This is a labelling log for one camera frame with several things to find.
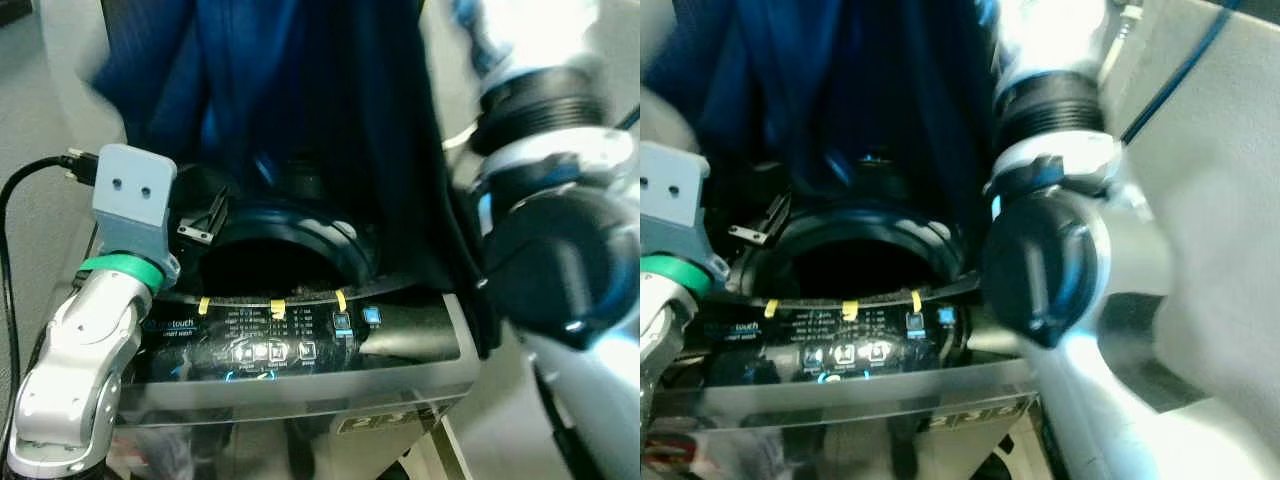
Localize navy blue garment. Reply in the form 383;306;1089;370
690;0;1003;293
90;0;503;358

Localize grey top-load washing machine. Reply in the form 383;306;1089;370
640;190;1053;480
80;185;503;480

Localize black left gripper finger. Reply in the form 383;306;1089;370
177;189;230;245
727;191;792;242

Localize blue cable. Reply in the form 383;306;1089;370
1120;0;1247;147

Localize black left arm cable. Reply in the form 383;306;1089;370
0;150;98;441

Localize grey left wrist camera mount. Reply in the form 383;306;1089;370
640;140;732;293
91;143;182;288

